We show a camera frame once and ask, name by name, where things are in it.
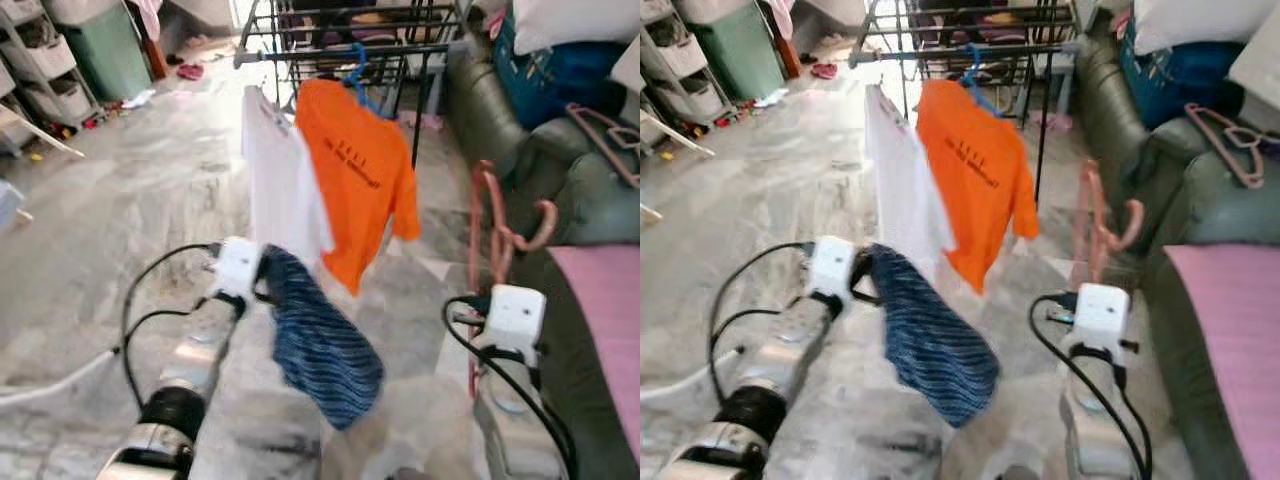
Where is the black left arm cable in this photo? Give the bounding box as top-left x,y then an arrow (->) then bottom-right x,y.
710,240 -> 816,406
120,243 -> 221,413

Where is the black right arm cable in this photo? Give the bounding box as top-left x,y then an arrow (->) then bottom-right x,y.
1028,293 -> 1153,480
442,295 -> 579,480

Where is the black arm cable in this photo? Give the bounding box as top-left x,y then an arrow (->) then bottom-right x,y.
710,240 -> 816,406
120,243 -> 221,413
442,295 -> 579,480
1028,293 -> 1153,480

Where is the pink plastic hanger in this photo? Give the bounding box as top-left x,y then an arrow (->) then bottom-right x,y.
465,160 -> 559,401
1185,103 -> 1268,189
1070,160 -> 1146,293
565,103 -> 641,191

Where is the dark green sofa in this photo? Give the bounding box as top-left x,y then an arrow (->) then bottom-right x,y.
1075,10 -> 1280,480
445,40 -> 641,480

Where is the blue hard suitcase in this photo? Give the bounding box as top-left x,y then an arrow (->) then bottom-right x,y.
490,10 -> 626,131
1120,15 -> 1246,131

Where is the beige plastic chair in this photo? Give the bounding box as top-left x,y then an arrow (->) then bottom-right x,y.
640,125 -> 716,159
0,100 -> 86,159

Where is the orange printed T-shirt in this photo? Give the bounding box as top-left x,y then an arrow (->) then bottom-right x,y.
915,78 -> 1041,294
295,78 -> 423,297

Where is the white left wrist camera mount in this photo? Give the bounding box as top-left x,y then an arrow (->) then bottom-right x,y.
808,235 -> 856,298
213,237 -> 263,301

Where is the pink sofa cover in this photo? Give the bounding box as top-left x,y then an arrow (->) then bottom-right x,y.
548,245 -> 641,471
1165,243 -> 1280,480

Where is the green lidded bin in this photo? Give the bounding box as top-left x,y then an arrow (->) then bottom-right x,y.
45,0 -> 156,101
690,0 -> 791,101

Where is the white pillow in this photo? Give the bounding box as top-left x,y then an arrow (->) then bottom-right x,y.
1133,0 -> 1280,56
510,0 -> 641,56

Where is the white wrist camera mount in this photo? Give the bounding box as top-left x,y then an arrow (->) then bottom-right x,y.
808,235 -> 856,298
1072,283 -> 1131,361
213,237 -> 263,301
483,285 -> 547,366

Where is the white T-shirt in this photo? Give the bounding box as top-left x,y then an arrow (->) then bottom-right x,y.
240,85 -> 336,276
865,85 -> 956,286

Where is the black metal drying rack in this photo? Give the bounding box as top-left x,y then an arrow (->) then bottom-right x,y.
235,0 -> 471,171
850,0 -> 1086,201

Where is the blue plastic hanger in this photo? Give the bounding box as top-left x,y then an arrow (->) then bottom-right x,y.
340,42 -> 386,116
960,42 -> 1003,116

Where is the blue plaid shirt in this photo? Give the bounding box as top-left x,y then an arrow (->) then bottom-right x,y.
258,245 -> 386,431
865,243 -> 1001,429

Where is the white plastic box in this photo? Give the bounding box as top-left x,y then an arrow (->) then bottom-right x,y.
1225,30 -> 1280,111
608,38 -> 641,93

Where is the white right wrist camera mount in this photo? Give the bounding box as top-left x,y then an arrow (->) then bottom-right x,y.
483,285 -> 547,366
1072,283 -> 1131,361

